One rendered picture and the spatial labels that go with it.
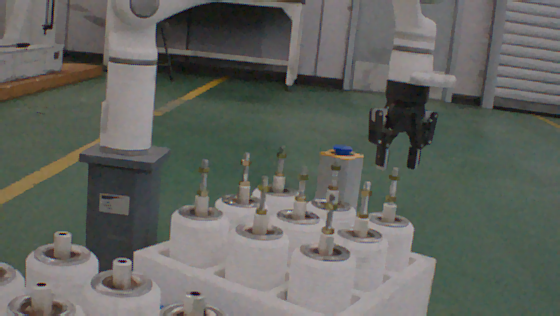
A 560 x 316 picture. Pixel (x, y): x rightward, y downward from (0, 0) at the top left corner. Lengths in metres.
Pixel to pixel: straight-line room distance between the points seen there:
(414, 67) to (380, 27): 5.05
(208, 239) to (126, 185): 0.25
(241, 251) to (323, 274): 0.14
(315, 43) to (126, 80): 4.98
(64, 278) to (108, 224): 0.44
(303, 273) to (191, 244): 0.21
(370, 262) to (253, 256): 0.19
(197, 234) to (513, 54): 5.42
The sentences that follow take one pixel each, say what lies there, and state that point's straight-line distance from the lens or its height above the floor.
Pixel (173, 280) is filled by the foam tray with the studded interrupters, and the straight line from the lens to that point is 1.09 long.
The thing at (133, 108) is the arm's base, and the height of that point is 0.39.
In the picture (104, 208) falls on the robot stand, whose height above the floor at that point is 0.20.
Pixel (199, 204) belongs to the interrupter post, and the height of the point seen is 0.27.
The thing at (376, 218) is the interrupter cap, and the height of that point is 0.25.
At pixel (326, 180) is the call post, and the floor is 0.26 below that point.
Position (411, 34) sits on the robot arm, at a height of 0.58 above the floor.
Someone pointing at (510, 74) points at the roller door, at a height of 0.33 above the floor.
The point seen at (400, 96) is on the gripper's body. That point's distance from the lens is 1.13.
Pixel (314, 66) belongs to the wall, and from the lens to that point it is 6.18.
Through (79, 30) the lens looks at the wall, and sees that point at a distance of 6.62.
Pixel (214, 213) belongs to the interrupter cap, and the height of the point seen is 0.25.
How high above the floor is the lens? 0.58
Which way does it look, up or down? 12 degrees down
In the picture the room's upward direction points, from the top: 6 degrees clockwise
